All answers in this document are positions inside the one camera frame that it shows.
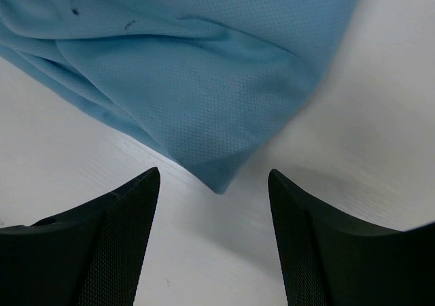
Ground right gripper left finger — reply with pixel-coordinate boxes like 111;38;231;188
1;168;160;305

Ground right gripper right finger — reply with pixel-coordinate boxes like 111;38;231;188
268;170;434;305

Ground light blue shorts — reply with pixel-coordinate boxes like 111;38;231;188
1;0;358;194

